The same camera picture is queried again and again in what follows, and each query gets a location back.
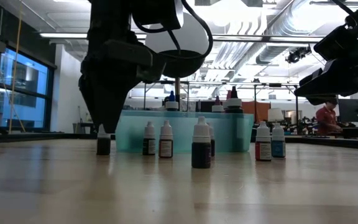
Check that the small dark purple dye bottle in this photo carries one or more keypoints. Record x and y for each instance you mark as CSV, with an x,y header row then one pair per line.
x,y
201,155

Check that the black track spotlight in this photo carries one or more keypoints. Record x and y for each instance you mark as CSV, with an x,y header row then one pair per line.
x,y
298,54

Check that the person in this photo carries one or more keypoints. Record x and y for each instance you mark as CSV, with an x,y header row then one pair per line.
x,y
325,119

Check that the large blue dye bottle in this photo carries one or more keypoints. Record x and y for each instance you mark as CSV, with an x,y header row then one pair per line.
x,y
171,105

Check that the large pink dye bottle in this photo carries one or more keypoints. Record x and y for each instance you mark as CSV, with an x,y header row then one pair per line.
x,y
228,95

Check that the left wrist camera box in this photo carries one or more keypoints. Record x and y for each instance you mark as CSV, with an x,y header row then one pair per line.
x,y
157,14

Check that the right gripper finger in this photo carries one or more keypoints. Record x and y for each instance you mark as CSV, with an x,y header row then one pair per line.
x,y
328,70
325,90

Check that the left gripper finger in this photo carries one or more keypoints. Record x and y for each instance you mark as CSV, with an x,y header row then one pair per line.
x,y
104,99

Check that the orange partition panel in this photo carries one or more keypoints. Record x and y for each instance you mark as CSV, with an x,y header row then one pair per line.
x,y
256,112

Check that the translucent teal plastic bin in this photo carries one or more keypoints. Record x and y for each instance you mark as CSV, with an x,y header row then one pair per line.
x,y
182,137

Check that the small blue dye bottle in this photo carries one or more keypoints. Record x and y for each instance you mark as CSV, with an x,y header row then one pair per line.
x,y
278,149

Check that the small black dye bottle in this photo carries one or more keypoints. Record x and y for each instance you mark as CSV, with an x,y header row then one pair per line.
x,y
149,147

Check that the large window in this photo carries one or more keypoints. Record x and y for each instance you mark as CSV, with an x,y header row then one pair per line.
x,y
26,81

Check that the ceiling light bar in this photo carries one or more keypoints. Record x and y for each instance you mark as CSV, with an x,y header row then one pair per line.
x,y
64,35
259,39

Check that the large black dye bottle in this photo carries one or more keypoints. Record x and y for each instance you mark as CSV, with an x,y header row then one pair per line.
x,y
234,102

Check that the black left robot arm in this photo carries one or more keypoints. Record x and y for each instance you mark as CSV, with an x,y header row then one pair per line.
x,y
110,18

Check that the small violet dye bottle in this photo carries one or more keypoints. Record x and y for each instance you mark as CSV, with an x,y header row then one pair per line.
x,y
212,146

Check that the white lampshade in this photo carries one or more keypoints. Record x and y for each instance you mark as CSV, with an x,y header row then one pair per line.
x,y
275,114

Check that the small red dye bottle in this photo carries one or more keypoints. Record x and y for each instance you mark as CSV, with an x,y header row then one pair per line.
x,y
263,151

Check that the small dark brown dye bottle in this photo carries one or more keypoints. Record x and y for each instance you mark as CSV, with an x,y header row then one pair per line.
x,y
103,146

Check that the silver ceiling air duct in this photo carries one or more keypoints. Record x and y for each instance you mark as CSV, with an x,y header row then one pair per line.
x,y
272,54

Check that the white black globe lamp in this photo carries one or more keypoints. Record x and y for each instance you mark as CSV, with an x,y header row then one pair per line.
x,y
194,34

